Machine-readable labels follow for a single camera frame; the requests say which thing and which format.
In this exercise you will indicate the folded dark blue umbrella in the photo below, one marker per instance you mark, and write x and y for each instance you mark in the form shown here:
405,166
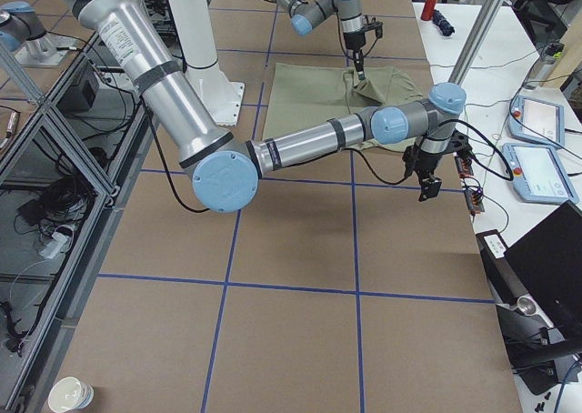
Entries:
443,25

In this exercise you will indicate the near teach pendant tablet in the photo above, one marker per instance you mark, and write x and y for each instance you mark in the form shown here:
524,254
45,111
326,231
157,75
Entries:
539,176

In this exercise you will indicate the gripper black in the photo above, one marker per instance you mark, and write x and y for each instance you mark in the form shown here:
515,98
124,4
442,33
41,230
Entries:
426,162
353,43

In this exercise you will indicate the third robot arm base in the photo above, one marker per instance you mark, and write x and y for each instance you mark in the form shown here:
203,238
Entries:
23,33

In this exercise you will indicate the teach pendant tablet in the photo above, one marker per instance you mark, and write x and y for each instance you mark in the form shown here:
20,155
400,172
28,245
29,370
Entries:
539,176
537,121

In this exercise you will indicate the aluminium frame post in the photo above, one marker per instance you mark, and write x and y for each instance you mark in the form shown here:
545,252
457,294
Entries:
478,33

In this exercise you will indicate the orange terminal block strip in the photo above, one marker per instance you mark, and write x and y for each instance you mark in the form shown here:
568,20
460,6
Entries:
472,189

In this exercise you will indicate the far teach pendant tablet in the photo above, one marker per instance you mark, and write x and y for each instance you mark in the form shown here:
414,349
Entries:
537,121

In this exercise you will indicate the black laptop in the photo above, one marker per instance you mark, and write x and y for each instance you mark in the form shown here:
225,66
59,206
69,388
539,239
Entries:
547,260

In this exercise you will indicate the paper cup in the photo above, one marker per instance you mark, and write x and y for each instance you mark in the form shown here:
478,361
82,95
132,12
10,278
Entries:
70,394

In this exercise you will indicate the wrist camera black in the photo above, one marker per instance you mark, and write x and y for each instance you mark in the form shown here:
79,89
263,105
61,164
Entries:
459,144
373,25

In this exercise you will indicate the olive green long-sleeve shirt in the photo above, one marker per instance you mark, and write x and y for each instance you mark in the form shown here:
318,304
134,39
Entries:
307,96

